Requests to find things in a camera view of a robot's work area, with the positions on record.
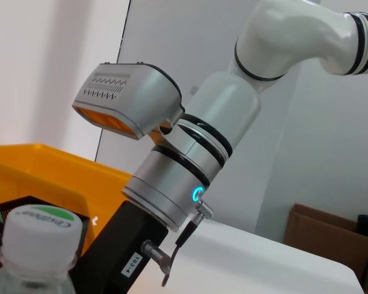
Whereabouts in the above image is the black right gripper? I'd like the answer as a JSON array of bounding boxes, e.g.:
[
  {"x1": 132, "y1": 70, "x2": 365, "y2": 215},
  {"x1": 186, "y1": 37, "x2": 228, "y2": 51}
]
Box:
[{"x1": 70, "y1": 200, "x2": 169, "y2": 294}]

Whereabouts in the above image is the clear water bottle green label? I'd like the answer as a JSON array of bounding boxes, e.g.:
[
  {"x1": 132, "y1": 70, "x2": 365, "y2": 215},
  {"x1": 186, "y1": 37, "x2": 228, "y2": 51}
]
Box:
[{"x1": 0, "y1": 204, "x2": 84, "y2": 294}]

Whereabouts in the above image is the yellow plastic storage bin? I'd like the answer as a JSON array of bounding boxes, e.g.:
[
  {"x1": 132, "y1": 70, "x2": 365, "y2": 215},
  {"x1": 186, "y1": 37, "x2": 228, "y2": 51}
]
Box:
[{"x1": 0, "y1": 143, "x2": 132, "y2": 255}]

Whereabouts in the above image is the brown cardboard box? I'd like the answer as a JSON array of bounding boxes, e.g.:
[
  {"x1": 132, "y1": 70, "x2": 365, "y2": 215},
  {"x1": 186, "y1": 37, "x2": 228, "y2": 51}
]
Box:
[{"x1": 282, "y1": 203, "x2": 368, "y2": 284}]

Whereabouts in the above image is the grey partition board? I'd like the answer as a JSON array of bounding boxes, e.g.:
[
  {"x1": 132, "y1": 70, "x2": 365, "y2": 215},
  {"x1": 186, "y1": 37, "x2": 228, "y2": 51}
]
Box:
[{"x1": 94, "y1": 0, "x2": 323, "y2": 233}]

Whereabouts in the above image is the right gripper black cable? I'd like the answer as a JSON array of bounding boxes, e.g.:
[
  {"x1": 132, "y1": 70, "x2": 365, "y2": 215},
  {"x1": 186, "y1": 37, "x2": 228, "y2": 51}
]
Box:
[{"x1": 140, "y1": 198, "x2": 215, "y2": 288}]

